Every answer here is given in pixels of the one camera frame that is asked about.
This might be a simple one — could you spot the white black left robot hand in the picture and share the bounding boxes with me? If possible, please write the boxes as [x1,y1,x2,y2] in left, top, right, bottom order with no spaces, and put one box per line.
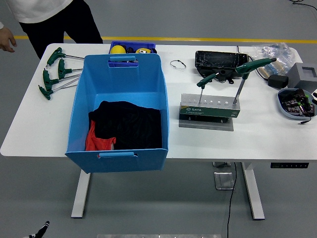
[28,221,50,238]

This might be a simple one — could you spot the person's right hand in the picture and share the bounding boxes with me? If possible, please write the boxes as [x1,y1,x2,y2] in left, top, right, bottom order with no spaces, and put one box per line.
[0,26,17,53]

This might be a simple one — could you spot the small green T-handle hex key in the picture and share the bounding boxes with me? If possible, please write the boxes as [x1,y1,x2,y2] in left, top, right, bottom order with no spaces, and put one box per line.
[196,72,220,104]

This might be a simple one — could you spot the green metal hex key stand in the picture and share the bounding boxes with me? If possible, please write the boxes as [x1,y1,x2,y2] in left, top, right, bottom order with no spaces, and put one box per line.
[178,93,241,132]

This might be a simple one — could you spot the large green T-handle hex key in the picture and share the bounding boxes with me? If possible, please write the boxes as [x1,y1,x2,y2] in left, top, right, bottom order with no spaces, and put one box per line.
[233,58,277,105]

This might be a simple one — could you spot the large blue plastic box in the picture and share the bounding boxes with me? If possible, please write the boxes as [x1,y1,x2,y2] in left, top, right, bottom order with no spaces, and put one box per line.
[64,54,170,174]

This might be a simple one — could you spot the grey square box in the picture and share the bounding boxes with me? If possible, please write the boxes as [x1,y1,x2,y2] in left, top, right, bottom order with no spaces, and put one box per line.
[287,62,317,91]

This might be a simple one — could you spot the person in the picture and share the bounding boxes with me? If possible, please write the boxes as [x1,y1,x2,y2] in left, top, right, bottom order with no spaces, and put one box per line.
[0,0,104,60]

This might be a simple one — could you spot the white table leg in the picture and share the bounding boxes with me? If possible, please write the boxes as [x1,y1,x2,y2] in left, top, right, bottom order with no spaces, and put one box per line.
[241,162,265,221]
[71,171,92,219]

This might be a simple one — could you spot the orange cloth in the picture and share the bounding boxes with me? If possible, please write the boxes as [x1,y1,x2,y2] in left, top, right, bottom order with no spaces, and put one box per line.
[85,120,116,151]

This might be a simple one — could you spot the yellow ball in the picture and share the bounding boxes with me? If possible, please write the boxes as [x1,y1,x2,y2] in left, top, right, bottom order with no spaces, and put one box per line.
[110,45,126,55]

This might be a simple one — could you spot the small dark blue bin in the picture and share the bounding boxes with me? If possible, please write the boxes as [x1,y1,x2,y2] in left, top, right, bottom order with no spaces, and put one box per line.
[108,41,157,68]

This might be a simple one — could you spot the yellow tape measure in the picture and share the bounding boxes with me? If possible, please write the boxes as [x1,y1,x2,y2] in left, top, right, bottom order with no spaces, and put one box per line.
[135,47,158,55]

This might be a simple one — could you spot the black cloth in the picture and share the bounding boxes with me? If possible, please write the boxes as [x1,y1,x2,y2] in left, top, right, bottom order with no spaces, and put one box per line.
[88,100,163,151]

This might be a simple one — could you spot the large metal floor plate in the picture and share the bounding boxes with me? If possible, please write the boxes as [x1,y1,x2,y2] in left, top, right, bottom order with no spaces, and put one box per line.
[213,172,235,190]

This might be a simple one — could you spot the black plastic tray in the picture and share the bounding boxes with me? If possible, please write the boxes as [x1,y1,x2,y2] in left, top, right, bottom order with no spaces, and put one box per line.
[194,50,251,84]

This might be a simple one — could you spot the black table control panel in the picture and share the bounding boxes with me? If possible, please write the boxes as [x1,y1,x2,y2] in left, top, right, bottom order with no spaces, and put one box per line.
[270,162,310,169]

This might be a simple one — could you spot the clear plastic parts bag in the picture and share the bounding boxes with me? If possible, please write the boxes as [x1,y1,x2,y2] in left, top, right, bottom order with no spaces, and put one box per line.
[252,42,298,77]

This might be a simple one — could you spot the light blue bowl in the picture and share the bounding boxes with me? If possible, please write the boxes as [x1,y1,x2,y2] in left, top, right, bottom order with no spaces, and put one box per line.
[276,88,317,121]

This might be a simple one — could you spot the beige resistor tape strips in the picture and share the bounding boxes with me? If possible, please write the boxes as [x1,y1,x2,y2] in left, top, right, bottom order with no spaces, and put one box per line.
[257,61,285,79]

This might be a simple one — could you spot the black power adapter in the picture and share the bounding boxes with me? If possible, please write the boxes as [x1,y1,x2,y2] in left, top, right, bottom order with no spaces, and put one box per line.
[267,74,289,89]

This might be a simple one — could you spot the pile of electronic parts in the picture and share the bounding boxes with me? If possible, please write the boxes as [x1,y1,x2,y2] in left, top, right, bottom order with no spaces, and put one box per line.
[282,89,316,117]

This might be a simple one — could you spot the thin wire loop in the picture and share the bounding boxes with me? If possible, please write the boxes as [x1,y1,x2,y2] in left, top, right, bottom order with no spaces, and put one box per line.
[169,59,187,71]

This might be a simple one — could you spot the black looped floor cable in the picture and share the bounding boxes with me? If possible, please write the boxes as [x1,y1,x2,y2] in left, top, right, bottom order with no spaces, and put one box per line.
[288,0,317,12]

